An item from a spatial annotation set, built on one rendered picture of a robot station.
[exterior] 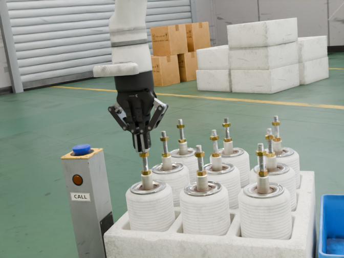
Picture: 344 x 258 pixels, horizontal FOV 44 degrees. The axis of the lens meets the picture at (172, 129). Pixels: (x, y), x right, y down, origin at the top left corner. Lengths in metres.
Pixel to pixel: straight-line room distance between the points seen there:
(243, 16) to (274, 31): 4.01
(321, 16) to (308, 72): 2.87
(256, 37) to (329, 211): 2.36
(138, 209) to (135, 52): 0.31
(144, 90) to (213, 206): 0.25
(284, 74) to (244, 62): 0.33
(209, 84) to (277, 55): 0.69
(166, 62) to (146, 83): 3.65
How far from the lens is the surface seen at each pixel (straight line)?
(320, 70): 3.90
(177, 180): 0.96
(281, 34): 3.46
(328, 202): 1.16
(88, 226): 1.02
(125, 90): 0.82
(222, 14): 7.69
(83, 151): 0.98
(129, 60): 0.80
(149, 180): 0.88
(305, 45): 3.71
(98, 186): 0.99
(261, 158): 0.81
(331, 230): 1.19
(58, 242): 1.33
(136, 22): 0.81
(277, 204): 0.80
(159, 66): 4.43
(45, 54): 5.96
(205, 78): 3.81
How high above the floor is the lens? 0.56
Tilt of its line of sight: 13 degrees down
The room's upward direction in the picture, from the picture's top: 7 degrees counter-clockwise
